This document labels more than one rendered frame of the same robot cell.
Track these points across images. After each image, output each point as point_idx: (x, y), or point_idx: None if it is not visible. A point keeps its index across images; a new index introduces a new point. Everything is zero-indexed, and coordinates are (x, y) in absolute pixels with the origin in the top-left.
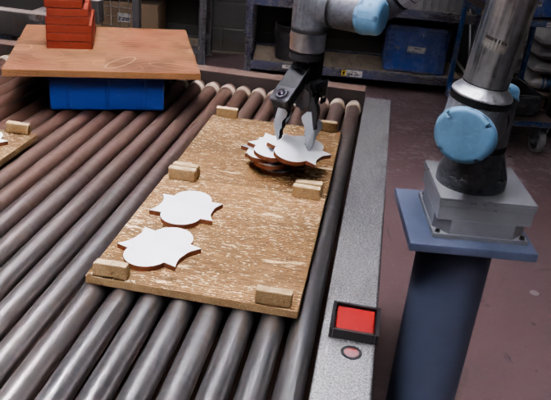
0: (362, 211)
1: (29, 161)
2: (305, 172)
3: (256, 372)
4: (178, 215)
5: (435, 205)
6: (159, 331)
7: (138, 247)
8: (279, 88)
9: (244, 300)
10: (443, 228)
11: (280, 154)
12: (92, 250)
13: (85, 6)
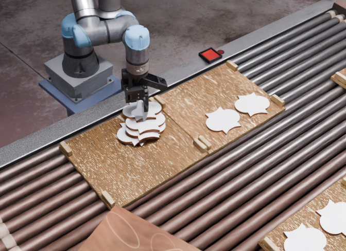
0: None
1: (272, 220)
2: None
3: (254, 58)
4: (231, 115)
5: (106, 75)
6: (272, 82)
7: (260, 106)
8: (160, 82)
9: (239, 73)
10: (107, 78)
11: (158, 108)
12: (274, 125)
13: None
